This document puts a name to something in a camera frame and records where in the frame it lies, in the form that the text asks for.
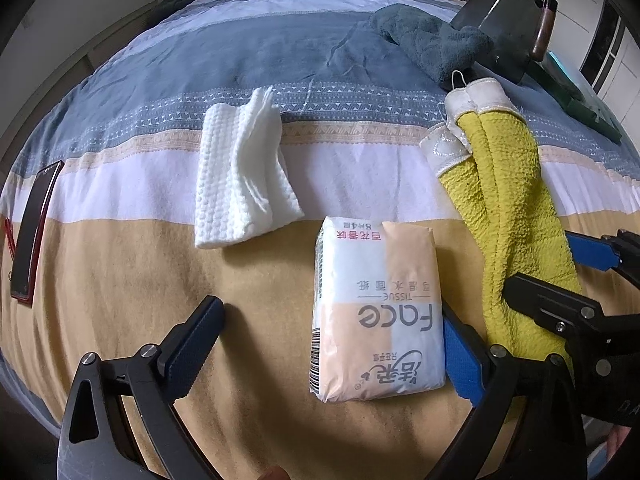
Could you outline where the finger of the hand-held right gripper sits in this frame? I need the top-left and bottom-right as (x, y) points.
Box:
(565, 229), (640, 281)
(502, 272), (640, 361)

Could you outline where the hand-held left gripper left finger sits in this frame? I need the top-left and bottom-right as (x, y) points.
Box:
(59, 296), (226, 480)

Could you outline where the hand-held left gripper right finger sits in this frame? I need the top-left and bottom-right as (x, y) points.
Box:
(440, 305), (586, 480)

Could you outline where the tissue pack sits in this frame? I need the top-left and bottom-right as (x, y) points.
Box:
(309, 216), (447, 403)

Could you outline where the yellow towel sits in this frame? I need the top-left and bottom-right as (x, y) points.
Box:
(419, 77), (583, 376)

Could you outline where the green tray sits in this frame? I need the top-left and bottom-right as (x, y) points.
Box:
(525, 50), (623, 146)

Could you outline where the white cloth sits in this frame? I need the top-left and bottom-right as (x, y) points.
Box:
(194, 86), (306, 250)

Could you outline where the grey plush towel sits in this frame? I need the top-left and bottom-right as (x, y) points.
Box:
(369, 4), (496, 88)

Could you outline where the person's right hand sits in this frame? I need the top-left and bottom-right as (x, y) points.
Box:
(602, 422), (640, 480)

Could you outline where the striped quilt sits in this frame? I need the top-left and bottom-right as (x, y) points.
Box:
(0, 0), (640, 480)

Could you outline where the white wardrobe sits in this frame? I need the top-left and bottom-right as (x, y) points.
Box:
(550, 0), (640, 126)

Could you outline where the smartphone with red case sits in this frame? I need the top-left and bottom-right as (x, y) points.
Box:
(9, 160), (65, 305)

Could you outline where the grey glass pitcher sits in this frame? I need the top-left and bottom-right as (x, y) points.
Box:
(450, 0), (565, 86)

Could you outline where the white radiator cover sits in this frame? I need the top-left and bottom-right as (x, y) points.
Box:
(0, 0), (166, 126)

